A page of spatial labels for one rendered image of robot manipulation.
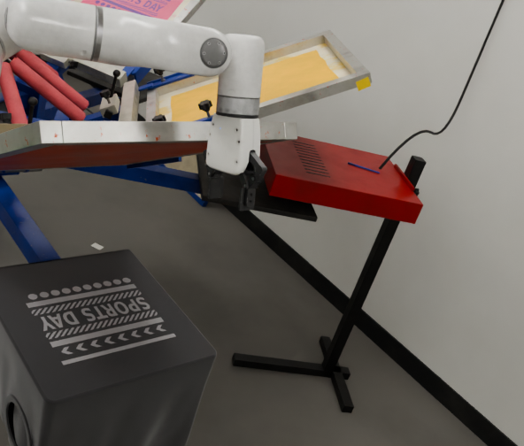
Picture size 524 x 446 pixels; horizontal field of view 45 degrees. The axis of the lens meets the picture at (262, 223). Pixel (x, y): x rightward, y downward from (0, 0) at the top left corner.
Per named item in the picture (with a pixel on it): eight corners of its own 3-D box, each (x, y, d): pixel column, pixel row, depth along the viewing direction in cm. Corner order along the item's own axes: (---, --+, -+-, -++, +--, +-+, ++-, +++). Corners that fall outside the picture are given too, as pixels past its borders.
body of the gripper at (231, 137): (203, 103, 112) (198, 166, 115) (239, 111, 105) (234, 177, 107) (236, 104, 117) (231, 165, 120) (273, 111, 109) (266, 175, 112)
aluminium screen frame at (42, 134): (297, 139, 142) (296, 122, 141) (41, 143, 104) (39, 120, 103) (125, 165, 201) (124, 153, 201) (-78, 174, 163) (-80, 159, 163)
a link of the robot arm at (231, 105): (204, 92, 111) (203, 109, 112) (235, 98, 105) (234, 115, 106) (236, 94, 116) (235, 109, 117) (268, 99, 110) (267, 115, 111)
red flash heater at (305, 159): (379, 176, 291) (389, 153, 285) (413, 227, 252) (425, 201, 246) (252, 149, 275) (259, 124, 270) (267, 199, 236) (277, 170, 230)
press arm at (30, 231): (122, 367, 159) (127, 349, 157) (101, 373, 156) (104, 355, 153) (-32, 146, 235) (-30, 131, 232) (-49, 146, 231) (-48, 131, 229)
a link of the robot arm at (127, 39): (87, 59, 104) (209, 79, 112) (96, 64, 92) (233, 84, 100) (91, 6, 102) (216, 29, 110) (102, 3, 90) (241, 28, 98)
